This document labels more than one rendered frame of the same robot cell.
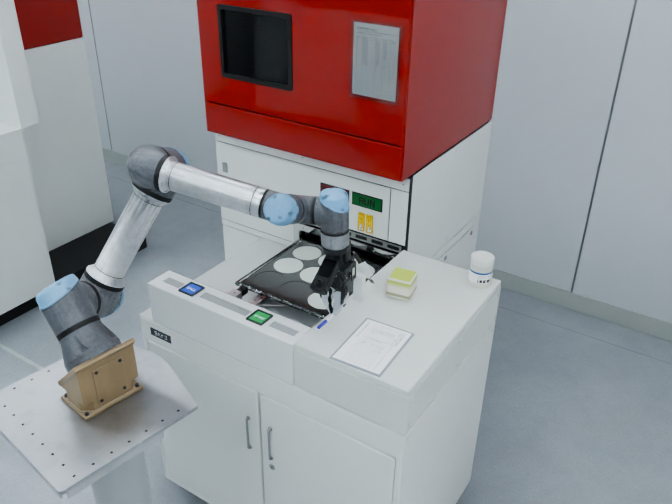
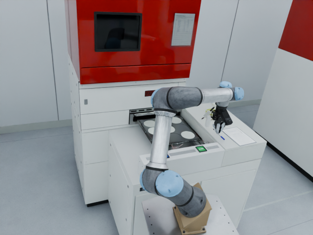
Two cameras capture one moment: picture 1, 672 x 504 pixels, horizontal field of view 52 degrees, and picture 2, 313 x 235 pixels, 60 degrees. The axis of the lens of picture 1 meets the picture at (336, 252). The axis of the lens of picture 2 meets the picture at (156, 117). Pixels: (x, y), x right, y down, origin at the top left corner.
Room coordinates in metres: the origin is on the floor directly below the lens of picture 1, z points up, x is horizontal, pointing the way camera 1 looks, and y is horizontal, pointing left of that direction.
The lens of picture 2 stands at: (1.07, 1.57, 1.95)
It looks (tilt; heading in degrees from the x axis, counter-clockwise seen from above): 29 degrees down; 303
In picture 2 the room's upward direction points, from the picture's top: 6 degrees clockwise
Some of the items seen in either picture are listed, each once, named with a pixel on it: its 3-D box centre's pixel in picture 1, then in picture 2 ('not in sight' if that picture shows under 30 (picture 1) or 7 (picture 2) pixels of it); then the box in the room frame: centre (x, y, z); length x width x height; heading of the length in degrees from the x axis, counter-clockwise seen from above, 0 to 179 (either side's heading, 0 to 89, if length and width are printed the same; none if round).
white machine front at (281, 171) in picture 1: (306, 203); (135, 103); (2.22, 0.11, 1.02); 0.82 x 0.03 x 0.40; 57
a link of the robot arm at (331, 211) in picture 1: (333, 211); (224, 91); (1.59, 0.01, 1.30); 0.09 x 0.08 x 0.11; 78
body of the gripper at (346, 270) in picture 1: (336, 264); (220, 112); (1.59, 0.00, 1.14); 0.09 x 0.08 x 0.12; 148
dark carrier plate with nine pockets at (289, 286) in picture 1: (314, 275); (168, 129); (1.92, 0.07, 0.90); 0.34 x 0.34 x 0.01; 57
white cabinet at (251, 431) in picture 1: (316, 414); (175, 186); (1.79, 0.06, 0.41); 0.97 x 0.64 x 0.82; 57
